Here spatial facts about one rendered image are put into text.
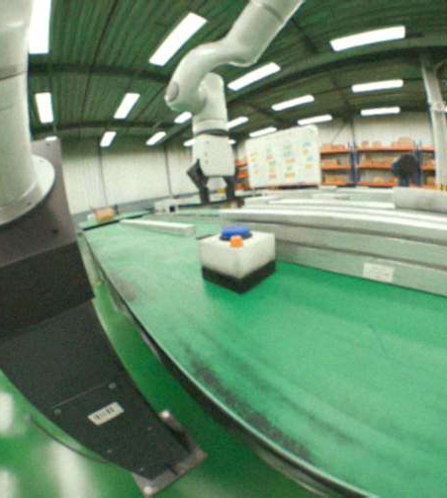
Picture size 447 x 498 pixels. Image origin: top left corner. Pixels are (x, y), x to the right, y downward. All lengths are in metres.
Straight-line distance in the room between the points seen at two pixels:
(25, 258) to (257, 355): 0.30
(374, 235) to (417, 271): 0.07
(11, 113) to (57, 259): 0.20
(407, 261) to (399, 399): 0.18
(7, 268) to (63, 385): 0.22
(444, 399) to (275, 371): 0.13
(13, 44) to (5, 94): 0.06
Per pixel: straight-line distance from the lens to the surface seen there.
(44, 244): 0.31
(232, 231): 0.24
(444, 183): 6.29
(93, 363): 0.39
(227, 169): 0.47
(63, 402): 0.45
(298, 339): 0.17
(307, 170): 3.39
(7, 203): 0.37
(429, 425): 0.16
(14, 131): 0.33
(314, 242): 0.29
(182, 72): 0.44
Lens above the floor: 0.90
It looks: 17 degrees down
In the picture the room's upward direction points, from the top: 6 degrees counter-clockwise
